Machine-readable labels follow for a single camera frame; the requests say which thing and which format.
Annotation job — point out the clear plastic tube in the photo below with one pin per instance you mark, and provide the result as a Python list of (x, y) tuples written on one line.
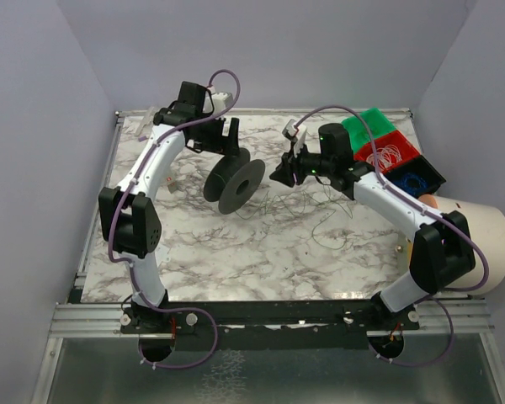
[(146, 120)]

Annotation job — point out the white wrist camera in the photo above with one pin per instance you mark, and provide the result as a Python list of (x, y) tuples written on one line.
[(216, 101), (296, 134)]

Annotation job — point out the green plastic bin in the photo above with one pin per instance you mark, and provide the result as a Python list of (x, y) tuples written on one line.
[(377, 122)]

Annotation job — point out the black plastic bin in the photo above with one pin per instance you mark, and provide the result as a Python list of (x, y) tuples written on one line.
[(416, 177)]

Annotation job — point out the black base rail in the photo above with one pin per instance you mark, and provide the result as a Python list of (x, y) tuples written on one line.
[(264, 325)]

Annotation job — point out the large white cylinder bucket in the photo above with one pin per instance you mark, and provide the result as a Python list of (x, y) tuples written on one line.
[(487, 231)]

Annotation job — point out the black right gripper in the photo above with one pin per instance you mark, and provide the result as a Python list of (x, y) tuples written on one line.
[(293, 167)]

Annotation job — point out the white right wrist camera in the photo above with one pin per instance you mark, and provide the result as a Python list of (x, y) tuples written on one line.
[(296, 134)]

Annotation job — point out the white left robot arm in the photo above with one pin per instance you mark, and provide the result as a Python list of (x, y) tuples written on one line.
[(128, 218)]

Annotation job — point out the red plastic bin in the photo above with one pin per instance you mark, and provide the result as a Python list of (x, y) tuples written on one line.
[(393, 150)]

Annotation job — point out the black cable spool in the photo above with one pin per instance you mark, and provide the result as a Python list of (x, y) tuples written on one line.
[(233, 181)]

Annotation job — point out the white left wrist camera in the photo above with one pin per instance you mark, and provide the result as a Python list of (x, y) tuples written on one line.
[(216, 101)]

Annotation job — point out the aluminium frame rail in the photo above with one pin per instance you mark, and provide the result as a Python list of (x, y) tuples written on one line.
[(53, 346)]

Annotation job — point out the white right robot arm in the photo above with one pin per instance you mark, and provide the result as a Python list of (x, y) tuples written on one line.
[(441, 250)]

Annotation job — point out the white paper label packet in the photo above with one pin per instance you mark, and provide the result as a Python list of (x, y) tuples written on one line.
[(162, 254)]

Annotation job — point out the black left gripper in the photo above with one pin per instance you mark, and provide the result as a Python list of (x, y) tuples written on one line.
[(230, 135)]

